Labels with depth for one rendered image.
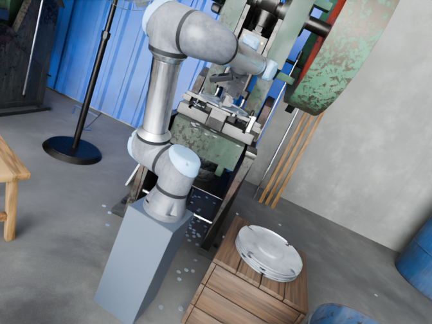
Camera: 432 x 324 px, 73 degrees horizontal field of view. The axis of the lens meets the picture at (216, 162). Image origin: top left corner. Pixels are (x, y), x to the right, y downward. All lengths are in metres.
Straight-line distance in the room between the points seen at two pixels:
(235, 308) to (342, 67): 1.05
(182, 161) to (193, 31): 0.38
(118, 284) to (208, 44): 0.87
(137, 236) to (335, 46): 1.05
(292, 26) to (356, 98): 1.52
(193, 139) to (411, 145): 2.22
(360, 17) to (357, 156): 1.91
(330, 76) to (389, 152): 1.88
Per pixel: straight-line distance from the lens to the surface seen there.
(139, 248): 1.07
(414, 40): 3.13
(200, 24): 0.80
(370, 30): 1.37
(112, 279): 1.21
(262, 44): 1.62
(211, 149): 1.54
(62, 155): 2.16
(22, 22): 2.56
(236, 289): 1.19
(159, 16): 0.86
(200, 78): 2.01
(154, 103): 0.94
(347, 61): 1.37
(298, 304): 1.19
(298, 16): 1.61
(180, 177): 0.95
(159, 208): 0.99
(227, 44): 0.83
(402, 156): 3.22
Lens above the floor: 1.00
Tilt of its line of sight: 18 degrees down
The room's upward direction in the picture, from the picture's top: 25 degrees clockwise
